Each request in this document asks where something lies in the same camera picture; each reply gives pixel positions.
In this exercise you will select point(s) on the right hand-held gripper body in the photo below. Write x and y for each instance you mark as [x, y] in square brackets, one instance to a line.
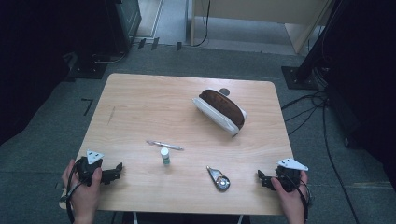
[289, 176]

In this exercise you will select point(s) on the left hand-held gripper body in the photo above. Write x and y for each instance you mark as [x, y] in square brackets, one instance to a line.
[84, 169]

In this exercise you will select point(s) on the white glue stick green label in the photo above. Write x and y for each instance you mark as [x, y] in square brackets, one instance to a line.
[165, 157]

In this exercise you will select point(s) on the white pencil case brown lining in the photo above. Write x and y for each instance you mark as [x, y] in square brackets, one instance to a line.
[222, 109]

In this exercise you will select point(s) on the person's right hand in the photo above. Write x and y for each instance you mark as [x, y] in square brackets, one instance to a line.
[294, 202]

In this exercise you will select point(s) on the person's left hand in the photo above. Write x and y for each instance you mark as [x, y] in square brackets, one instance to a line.
[83, 199]

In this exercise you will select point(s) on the grey tape piece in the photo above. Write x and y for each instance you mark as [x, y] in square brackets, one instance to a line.
[59, 186]

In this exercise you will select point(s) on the clear silver pen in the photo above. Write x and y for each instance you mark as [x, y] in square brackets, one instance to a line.
[165, 145]

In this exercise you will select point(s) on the round grey table grommet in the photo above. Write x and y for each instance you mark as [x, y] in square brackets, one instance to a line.
[224, 92]

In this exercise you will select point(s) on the dark curtain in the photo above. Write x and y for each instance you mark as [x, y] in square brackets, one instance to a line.
[28, 62]
[370, 77]

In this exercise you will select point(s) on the black cabinet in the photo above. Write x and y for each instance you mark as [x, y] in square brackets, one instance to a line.
[123, 25]

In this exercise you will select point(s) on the beige wooden furniture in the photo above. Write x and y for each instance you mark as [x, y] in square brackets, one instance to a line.
[264, 11]

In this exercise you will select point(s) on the black stand with base plate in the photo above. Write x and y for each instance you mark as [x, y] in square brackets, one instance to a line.
[300, 77]

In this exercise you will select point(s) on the black floor base plate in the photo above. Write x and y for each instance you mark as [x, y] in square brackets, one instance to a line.
[88, 70]

